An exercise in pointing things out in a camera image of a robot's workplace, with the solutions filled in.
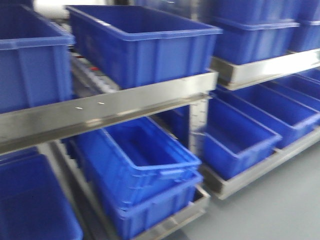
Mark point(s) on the blue target crate on shelf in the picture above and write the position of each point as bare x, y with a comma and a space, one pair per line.
137, 46

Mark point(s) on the blue stacked crate upper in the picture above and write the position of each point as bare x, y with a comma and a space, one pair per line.
135, 160

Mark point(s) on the blue stacked crate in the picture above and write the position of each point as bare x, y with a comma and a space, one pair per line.
135, 160
141, 217

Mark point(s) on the blue crate rack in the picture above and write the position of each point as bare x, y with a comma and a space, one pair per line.
246, 43
233, 141
289, 118

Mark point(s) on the stainless steel rack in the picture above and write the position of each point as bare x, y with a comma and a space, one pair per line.
100, 103
234, 77

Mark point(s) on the blue stacked crate lower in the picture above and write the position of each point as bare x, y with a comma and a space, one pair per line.
141, 217

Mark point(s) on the stainless steel left rack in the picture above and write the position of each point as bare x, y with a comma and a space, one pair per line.
100, 103

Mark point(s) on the blue crate top left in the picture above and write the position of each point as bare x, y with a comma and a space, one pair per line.
35, 66

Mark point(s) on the blue crate bottom left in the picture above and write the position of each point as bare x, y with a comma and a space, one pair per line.
33, 206

